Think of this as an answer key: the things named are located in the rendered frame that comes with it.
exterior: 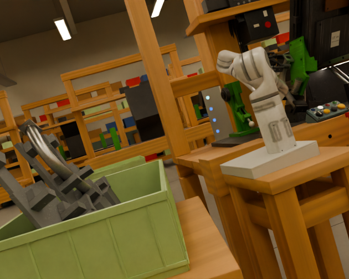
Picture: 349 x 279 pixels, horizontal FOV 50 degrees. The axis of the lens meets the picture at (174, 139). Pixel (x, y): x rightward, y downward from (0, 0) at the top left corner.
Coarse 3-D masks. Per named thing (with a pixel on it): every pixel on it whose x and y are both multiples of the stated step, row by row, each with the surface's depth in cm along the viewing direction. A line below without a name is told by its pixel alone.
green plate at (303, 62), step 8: (296, 40) 177; (296, 48) 178; (304, 48) 173; (296, 56) 178; (304, 56) 173; (296, 64) 178; (304, 64) 173; (312, 64) 175; (296, 72) 179; (304, 72) 173; (312, 72) 178
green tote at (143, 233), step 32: (160, 160) 131; (128, 192) 134; (160, 192) 73; (32, 224) 107; (64, 224) 73; (96, 224) 73; (128, 224) 74; (160, 224) 74; (0, 256) 73; (32, 256) 73; (64, 256) 73; (96, 256) 74; (128, 256) 74; (160, 256) 74
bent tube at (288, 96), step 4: (284, 56) 181; (288, 56) 183; (284, 60) 182; (288, 60) 179; (292, 60) 180; (280, 72) 187; (284, 72) 186; (280, 76) 187; (284, 76) 187; (284, 80) 187; (288, 92) 182; (288, 96) 181; (292, 96) 180; (288, 100) 180; (292, 100) 178; (292, 104) 177
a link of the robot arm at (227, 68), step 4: (220, 64) 174; (224, 64) 173; (228, 64) 174; (232, 64) 169; (220, 68) 175; (224, 68) 175; (228, 68) 175; (232, 68) 168; (220, 72) 176; (224, 72) 173; (228, 72) 171
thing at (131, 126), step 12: (168, 72) 909; (120, 84) 853; (132, 84) 856; (84, 96) 842; (96, 96) 839; (48, 108) 863; (60, 108) 822; (96, 108) 844; (120, 108) 851; (180, 108) 914; (48, 120) 822; (84, 120) 836; (96, 120) 835; (120, 120) 848; (132, 120) 856; (96, 132) 847; (108, 132) 849; (60, 144) 869; (156, 156) 867; (168, 156) 863
